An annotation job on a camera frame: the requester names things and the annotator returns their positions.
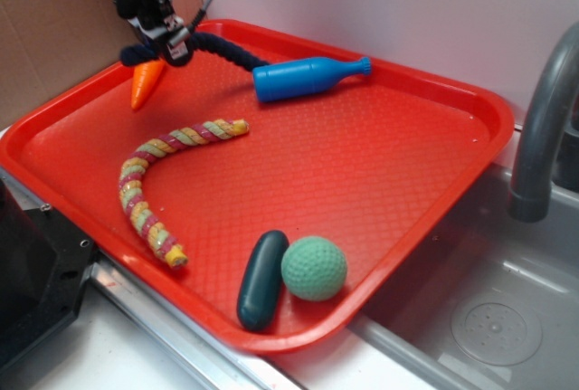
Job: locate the blue toy bottle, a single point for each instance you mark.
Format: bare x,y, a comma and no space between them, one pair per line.
304,77

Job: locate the dark green capsule toy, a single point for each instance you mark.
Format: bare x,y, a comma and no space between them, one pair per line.
261,282

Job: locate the orange toy carrot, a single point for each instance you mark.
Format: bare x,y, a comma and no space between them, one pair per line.
145,78

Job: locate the red plastic tray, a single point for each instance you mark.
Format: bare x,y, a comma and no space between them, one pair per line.
372,165

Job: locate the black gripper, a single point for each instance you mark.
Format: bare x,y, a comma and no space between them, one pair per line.
174,50

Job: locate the grey sink basin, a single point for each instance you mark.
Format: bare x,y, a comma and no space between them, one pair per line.
485,301

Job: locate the grey faucet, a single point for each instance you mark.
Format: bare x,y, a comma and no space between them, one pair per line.
547,151

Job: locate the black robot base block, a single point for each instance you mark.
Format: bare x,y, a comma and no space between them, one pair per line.
45,263

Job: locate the green dimpled ball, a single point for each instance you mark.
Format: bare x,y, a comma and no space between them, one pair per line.
314,269

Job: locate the brown cardboard panel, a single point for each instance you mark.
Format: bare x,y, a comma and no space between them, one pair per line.
49,46

